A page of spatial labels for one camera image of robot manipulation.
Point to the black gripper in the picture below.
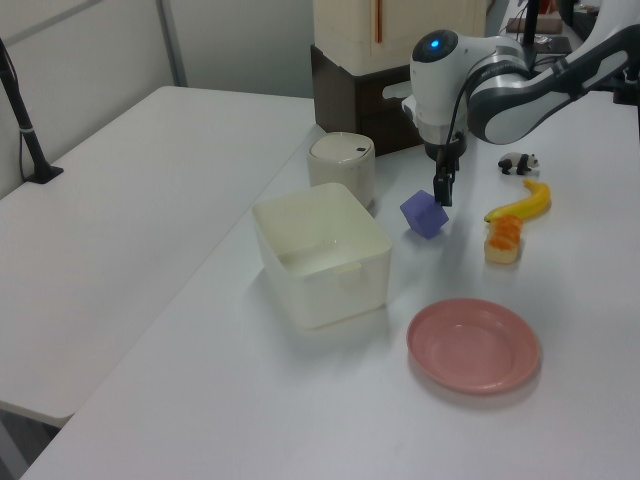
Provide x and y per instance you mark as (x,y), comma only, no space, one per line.
(445,150)

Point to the purple foam cube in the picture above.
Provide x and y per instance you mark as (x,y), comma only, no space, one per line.
(422,215)

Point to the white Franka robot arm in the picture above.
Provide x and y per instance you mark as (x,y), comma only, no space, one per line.
(500,100)

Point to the pink plastic plate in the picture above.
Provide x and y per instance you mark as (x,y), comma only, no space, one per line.
(472,345)

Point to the orange glazed toy bread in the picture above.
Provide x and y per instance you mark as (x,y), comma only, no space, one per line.
(502,242)

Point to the panda figurine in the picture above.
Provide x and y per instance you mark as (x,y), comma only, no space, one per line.
(520,162)

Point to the yellow toy banana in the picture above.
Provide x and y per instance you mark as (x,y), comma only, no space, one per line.
(530,202)

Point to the beige lidded trash can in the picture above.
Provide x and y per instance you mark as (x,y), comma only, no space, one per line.
(340,170)

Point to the cream open storage bin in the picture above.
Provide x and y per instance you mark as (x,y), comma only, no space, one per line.
(345,295)

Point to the cream toy microwave box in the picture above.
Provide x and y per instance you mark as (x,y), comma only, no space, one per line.
(345,30)

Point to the black monitor stand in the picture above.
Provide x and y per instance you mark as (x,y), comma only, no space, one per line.
(531,20)

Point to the black camera stand clamp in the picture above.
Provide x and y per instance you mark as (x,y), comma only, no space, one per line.
(625,92)

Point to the black camera stand pole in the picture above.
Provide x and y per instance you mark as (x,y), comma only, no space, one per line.
(25,130)

